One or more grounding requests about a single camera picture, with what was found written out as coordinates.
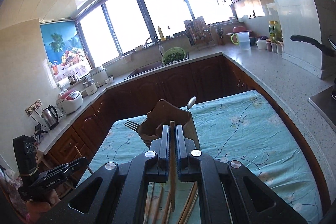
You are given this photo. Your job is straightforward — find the thin pale chopstick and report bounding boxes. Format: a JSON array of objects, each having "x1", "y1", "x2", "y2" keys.
[{"x1": 161, "y1": 191, "x2": 171, "y2": 224}]

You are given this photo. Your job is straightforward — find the wooden chopstick middle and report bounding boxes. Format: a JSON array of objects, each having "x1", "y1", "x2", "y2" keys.
[{"x1": 152, "y1": 186, "x2": 164, "y2": 224}]

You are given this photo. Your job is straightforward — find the chrome kitchen faucet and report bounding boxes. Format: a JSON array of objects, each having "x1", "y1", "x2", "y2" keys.
[{"x1": 145, "y1": 36, "x2": 165, "y2": 56}]

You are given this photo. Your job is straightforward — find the dark wooden chopstick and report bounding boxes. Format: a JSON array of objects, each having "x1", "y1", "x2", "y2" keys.
[{"x1": 178, "y1": 182, "x2": 198, "y2": 224}]

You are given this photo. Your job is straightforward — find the clear plastic measuring jug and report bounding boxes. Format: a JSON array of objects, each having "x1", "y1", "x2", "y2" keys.
[{"x1": 231, "y1": 31, "x2": 251, "y2": 51}]

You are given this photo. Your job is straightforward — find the yellow oil bottle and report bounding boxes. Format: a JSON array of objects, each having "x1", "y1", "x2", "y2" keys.
[{"x1": 269, "y1": 20, "x2": 282, "y2": 42}]

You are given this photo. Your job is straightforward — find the gas stove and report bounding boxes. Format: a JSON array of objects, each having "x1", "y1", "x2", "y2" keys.
[{"x1": 309, "y1": 85, "x2": 336, "y2": 131}]

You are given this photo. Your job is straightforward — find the left hand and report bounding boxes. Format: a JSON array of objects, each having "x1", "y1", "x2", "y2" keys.
[{"x1": 26, "y1": 201, "x2": 51, "y2": 223}]

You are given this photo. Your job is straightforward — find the white pink rice cooker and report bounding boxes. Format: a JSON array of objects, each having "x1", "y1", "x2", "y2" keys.
[{"x1": 56, "y1": 90, "x2": 83, "y2": 115}]

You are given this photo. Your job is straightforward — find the teal floral tablecloth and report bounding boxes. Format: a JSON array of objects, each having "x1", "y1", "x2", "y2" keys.
[{"x1": 89, "y1": 91, "x2": 323, "y2": 223}]

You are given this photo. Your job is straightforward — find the silver metal spoon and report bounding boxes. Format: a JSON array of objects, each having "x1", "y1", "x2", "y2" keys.
[{"x1": 187, "y1": 96, "x2": 197, "y2": 111}]

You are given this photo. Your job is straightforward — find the brown wooden utensil holder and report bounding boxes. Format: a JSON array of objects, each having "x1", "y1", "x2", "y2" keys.
[{"x1": 137, "y1": 100, "x2": 200, "y2": 149}]

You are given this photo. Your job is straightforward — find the pink lidded container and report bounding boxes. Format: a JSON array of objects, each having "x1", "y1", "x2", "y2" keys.
[{"x1": 232, "y1": 26, "x2": 251, "y2": 33}]

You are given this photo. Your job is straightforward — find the green colander with vegetables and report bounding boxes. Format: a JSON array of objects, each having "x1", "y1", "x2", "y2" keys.
[{"x1": 162, "y1": 47, "x2": 187, "y2": 65}]

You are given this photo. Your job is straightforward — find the white slow cooker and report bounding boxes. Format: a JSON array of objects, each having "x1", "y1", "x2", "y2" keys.
[{"x1": 83, "y1": 79, "x2": 97, "y2": 96}]

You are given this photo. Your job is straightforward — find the grey stone countertop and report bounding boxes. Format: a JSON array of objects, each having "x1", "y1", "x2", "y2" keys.
[{"x1": 38, "y1": 44, "x2": 335, "y2": 193}]

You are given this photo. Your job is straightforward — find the white small bowl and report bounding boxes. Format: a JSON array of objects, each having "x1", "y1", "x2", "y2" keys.
[{"x1": 256, "y1": 39, "x2": 267, "y2": 50}]

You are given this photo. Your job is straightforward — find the yellow dish soap bottle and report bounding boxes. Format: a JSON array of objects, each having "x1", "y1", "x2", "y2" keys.
[{"x1": 157, "y1": 26, "x2": 165, "y2": 42}]

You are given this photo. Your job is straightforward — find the wooden chopstick left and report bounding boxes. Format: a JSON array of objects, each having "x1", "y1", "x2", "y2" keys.
[{"x1": 143, "y1": 182, "x2": 155, "y2": 224}]

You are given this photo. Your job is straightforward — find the fruit picture poster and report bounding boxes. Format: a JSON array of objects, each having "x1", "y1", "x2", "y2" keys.
[{"x1": 40, "y1": 21, "x2": 91, "y2": 82}]

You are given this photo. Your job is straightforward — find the black frying pan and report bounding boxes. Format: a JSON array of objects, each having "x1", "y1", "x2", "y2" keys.
[{"x1": 290, "y1": 35, "x2": 335, "y2": 57}]

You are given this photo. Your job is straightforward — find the steel electric kettle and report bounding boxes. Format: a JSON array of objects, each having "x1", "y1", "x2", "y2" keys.
[{"x1": 42, "y1": 105, "x2": 59, "y2": 130}]

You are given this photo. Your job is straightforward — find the dark lower kitchen cabinets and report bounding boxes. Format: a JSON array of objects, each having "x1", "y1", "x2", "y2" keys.
[{"x1": 36, "y1": 54, "x2": 263, "y2": 188}]

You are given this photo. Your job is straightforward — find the dish drying rack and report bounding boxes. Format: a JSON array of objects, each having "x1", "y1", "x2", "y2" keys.
[{"x1": 184, "y1": 16, "x2": 224, "y2": 48}]

